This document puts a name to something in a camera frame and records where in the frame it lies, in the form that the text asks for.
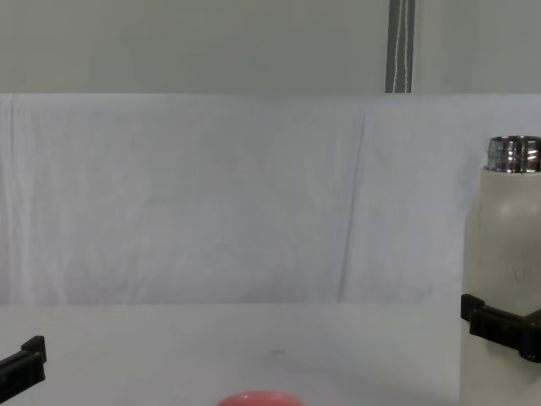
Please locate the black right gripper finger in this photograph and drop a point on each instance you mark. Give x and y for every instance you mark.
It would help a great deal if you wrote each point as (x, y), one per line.
(498, 327)

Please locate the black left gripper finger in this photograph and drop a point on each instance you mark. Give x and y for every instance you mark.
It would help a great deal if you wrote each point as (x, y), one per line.
(29, 361)

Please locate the cream vacuum bottle steel neck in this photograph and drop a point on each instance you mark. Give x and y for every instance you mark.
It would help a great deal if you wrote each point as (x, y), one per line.
(507, 245)

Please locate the white table cloth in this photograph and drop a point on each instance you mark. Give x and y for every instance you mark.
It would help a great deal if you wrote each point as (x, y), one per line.
(211, 347)

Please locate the pink cup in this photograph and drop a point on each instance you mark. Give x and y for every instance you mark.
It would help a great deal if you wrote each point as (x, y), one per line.
(261, 399)

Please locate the white wrinkled backdrop cloth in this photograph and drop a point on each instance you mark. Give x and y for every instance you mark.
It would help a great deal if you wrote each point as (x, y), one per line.
(211, 199)

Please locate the white curtain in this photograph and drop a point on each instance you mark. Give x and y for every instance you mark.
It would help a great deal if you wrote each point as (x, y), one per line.
(190, 42)

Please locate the grey striped post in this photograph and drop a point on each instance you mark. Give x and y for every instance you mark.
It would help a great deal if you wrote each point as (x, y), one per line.
(399, 46)

